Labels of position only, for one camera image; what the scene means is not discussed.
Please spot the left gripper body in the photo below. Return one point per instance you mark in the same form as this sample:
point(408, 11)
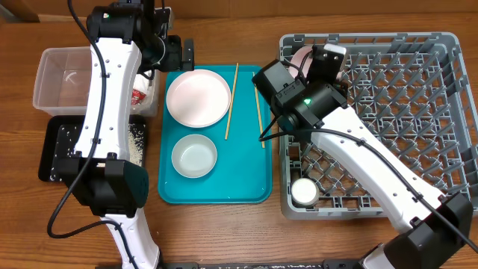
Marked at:
point(172, 60)

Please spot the white napkin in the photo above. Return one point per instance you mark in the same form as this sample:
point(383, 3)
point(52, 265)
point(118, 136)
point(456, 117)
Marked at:
point(142, 84)

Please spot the red snack wrapper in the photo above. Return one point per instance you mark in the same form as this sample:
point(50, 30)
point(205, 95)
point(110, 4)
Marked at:
point(137, 97)

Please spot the cooked white rice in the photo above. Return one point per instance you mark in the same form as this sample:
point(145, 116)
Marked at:
point(68, 134)

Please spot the grey bowl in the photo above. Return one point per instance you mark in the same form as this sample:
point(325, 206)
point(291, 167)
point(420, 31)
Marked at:
point(194, 156)

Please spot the white cup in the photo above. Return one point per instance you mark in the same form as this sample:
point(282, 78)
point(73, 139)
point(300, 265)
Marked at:
point(305, 192)

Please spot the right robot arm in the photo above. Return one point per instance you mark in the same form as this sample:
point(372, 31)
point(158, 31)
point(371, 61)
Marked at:
point(311, 105)

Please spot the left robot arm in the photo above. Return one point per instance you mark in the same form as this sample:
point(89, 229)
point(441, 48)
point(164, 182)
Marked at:
point(127, 39)

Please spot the grey dishwasher rack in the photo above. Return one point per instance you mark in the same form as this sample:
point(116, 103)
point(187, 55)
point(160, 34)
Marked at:
point(412, 92)

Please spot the clear plastic waste bin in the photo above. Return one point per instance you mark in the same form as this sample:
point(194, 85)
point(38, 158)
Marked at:
point(64, 78)

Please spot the black waste tray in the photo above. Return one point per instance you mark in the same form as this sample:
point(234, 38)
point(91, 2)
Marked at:
point(51, 136)

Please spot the large white plate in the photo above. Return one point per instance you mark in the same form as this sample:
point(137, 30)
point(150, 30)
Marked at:
point(199, 98)

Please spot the left wooden chopstick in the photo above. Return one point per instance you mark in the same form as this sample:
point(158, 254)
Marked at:
point(232, 102)

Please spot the wooden chopstick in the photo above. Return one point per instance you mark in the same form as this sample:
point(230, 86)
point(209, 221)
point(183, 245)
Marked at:
point(232, 102)
point(258, 108)

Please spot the right wooden chopstick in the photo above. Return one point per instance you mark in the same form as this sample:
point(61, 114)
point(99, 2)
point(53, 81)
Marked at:
point(258, 108)

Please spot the teal serving tray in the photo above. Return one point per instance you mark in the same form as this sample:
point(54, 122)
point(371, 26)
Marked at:
point(243, 172)

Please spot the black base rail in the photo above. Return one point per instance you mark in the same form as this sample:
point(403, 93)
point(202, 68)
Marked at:
point(325, 264)

